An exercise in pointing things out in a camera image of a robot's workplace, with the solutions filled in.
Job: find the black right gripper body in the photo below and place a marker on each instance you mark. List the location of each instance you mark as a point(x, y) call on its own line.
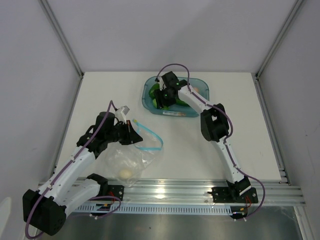
point(166, 98)

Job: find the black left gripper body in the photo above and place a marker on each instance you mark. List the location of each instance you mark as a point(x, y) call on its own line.
point(119, 133)

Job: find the clear zip top bag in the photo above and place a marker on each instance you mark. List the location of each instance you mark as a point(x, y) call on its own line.
point(136, 157)

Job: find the white egg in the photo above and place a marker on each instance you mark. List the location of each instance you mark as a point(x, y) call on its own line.
point(125, 174)

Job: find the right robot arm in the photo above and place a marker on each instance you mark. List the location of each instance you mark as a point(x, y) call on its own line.
point(214, 127)

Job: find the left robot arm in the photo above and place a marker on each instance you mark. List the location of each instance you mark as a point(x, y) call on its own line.
point(48, 207)

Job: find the green bell pepper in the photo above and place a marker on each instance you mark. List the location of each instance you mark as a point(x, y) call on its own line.
point(152, 90)

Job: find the teal translucent plastic tray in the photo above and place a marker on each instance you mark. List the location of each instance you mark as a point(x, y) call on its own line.
point(173, 110)

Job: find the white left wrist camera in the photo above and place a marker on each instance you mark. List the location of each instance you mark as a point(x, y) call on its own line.
point(121, 113)

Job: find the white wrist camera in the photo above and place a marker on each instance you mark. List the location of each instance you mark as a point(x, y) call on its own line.
point(121, 113)
point(159, 80)

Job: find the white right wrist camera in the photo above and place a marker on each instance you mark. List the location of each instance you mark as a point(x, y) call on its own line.
point(159, 80)

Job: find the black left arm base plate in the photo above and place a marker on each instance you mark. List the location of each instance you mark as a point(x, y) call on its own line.
point(116, 191)

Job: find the white slotted cable duct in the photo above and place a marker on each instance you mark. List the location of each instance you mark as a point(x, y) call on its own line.
point(169, 209)

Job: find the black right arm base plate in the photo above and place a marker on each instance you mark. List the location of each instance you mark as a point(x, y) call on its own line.
point(222, 195)

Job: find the left aluminium frame post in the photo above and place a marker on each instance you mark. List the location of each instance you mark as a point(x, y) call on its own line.
point(53, 21)

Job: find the aluminium frame post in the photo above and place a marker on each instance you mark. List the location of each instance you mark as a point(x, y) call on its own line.
point(53, 21)
point(283, 31)

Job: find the aluminium mounting rail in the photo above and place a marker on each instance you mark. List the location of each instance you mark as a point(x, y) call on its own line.
point(194, 192)

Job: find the right aluminium frame post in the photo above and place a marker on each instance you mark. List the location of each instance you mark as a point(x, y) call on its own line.
point(283, 31)

